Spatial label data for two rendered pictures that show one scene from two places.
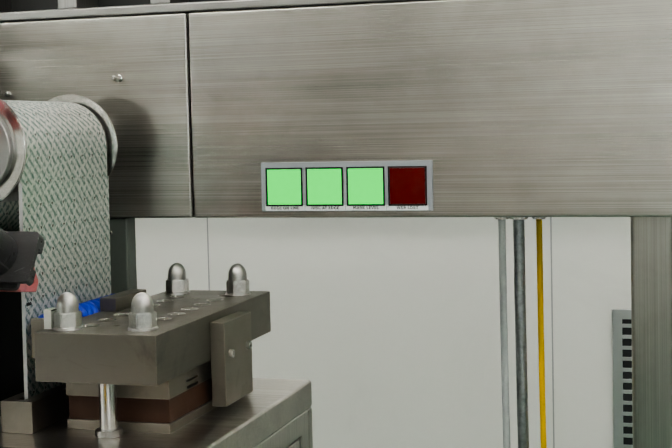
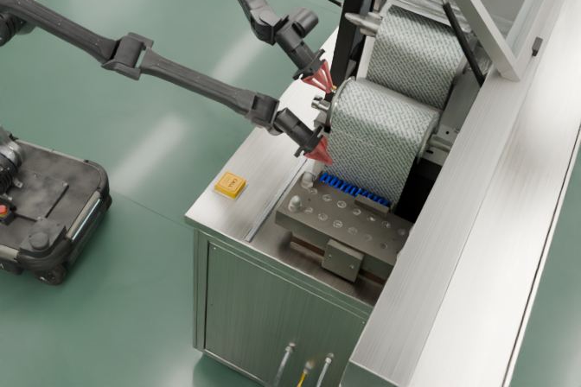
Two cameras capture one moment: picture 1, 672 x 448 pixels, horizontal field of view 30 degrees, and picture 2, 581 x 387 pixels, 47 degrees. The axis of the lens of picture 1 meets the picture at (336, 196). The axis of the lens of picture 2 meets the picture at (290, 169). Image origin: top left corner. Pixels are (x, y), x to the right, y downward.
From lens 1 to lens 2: 214 cm
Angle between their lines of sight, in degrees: 90
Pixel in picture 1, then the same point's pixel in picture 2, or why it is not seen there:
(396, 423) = not seen: outside the picture
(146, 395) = not seen: hidden behind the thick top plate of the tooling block
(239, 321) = (345, 254)
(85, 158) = (392, 145)
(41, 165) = (350, 129)
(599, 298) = not seen: outside the picture
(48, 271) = (343, 165)
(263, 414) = (323, 284)
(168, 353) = (285, 221)
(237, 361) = (338, 263)
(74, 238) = (369, 167)
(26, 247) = (303, 146)
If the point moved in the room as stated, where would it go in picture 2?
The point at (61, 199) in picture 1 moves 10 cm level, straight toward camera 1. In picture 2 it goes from (362, 149) to (325, 146)
